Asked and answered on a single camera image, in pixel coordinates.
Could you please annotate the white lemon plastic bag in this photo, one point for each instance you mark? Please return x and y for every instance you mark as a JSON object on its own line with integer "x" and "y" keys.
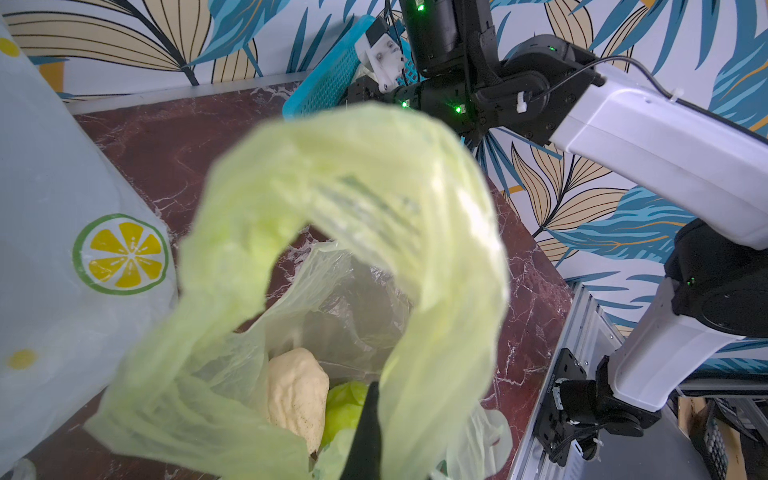
{"x": 86, "y": 266}

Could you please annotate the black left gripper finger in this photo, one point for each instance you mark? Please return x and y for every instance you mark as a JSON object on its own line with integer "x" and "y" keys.
{"x": 363, "y": 444}

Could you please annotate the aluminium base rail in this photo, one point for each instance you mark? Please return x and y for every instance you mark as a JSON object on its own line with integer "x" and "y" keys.
{"x": 556, "y": 446}

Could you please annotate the teal plastic basket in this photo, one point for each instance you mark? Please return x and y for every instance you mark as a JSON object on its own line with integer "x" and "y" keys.
{"x": 342, "y": 78}

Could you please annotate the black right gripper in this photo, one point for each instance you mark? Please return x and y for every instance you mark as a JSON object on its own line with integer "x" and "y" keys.
{"x": 454, "y": 52}

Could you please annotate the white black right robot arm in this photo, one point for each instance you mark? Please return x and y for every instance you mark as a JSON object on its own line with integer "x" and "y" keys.
{"x": 624, "y": 170}

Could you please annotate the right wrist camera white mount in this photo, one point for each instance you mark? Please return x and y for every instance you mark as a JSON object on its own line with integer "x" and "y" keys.
{"x": 381, "y": 54}

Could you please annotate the green avocado plastic bag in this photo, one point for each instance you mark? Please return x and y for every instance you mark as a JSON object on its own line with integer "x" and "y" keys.
{"x": 366, "y": 235}

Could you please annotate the white pear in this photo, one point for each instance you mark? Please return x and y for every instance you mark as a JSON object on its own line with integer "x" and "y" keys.
{"x": 297, "y": 394}

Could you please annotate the large green pear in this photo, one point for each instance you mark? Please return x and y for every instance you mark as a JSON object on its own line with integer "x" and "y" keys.
{"x": 344, "y": 407}

